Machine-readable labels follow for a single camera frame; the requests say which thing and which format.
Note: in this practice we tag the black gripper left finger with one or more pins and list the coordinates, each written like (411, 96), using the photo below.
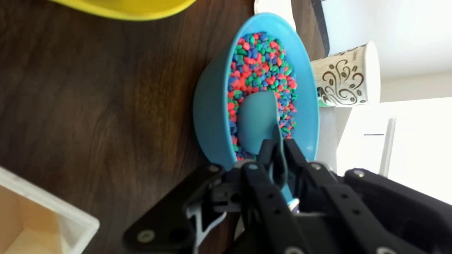
(255, 189)

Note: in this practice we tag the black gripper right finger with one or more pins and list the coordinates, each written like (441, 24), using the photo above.
(334, 218)

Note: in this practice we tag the blue scoop spoon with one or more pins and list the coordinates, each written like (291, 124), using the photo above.
(259, 121)

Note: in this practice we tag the blue plastic bowl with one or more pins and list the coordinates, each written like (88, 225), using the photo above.
(211, 108)

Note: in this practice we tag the coloured beads in bowl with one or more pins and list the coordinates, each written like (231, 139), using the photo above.
(259, 63)

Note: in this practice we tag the white wooden box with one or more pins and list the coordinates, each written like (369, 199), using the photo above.
(36, 221)

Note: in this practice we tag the yellow plastic bowl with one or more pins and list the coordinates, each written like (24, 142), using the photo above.
(129, 10)

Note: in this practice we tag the patterned paper cup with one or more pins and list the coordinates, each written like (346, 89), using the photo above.
(349, 77)

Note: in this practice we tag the round wooden table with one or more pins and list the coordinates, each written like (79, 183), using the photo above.
(99, 111)

